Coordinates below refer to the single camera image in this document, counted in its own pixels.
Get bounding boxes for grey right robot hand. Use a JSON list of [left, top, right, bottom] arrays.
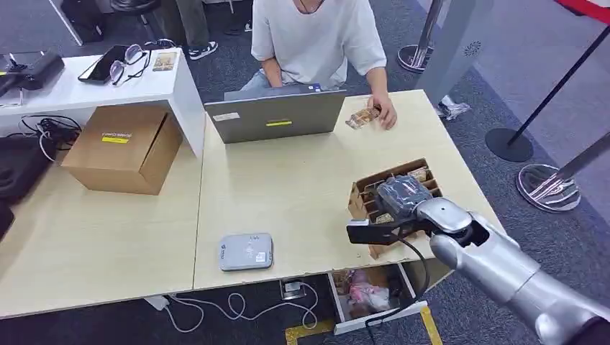
[[375, 175, 434, 223]]

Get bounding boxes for person's left hand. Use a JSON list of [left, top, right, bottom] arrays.
[[367, 93, 399, 131]]

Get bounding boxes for chrome stanchion with round base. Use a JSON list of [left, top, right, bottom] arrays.
[[396, 0, 444, 74], [515, 129, 610, 213]]

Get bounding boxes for crumpled clear wrapper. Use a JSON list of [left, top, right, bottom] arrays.
[[434, 94, 472, 121]]

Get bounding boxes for grey pillar panel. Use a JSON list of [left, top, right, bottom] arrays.
[[413, 0, 498, 106]]

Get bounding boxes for person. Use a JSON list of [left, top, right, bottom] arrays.
[[240, 0, 399, 131]]

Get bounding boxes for pink plastic bag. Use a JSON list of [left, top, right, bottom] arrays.
[[349, 280, 392, 314]]

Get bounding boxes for grey laptop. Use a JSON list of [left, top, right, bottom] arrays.
[[204, 84, 348, 145]]

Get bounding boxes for black stanchion with round base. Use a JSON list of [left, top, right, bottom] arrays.
[[484, 25, 610, 163]]

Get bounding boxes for white open drawer box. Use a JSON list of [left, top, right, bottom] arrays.
[[327, 262, 429, 336]]

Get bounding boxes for yellow floor tape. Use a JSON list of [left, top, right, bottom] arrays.
[[419, 305, 444, 345], [284, 319, 337, 345]]

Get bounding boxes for metal floor socket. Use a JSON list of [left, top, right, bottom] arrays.
[[279, 279, 306, 301]]

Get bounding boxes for grey card reader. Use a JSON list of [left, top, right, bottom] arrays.
[[218, 232, 275, 273]]

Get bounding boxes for standing person's legs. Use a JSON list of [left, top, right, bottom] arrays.
[[159, 0, 219, 62]]

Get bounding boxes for white shelf table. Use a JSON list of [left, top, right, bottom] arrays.
[[0, 47, 206, 160]]

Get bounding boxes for white power adapter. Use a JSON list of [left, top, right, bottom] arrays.
[[143, 294, 170, 313]]

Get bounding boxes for brown cardboard box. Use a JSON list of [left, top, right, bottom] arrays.
[[60, 104, 184, 197]]

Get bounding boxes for black chair base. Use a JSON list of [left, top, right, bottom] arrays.
[[109, 0, 163, 15]]

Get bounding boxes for black framed glasses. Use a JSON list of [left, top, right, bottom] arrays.
[[108, 43, 153, 88]]

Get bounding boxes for black smartphone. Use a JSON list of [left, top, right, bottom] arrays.
[[77, 45, 129, 86]]

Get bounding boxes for black cabinet with white leg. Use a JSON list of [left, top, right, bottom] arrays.
[[46, 0, 106, 47]]

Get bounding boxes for black device box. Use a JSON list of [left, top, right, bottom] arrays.
[[0, 51, 65, 92]]

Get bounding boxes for black bag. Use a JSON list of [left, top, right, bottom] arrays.
[[0, 135, 59, 206]]

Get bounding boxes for black camera bracket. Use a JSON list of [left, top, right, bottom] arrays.
[[345, 221, 422, 247]]

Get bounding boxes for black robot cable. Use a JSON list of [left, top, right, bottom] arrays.
[[364, 235, 431, 345]]

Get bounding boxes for white power cable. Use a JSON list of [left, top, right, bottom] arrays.
[[162, 282, 319, 335]]

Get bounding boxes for red barrier rope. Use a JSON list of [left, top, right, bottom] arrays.
[[552, 0, 610, 26]]

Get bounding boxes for black and white cable bundle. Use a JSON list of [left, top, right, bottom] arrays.
[[18, 114, 83, 164]]

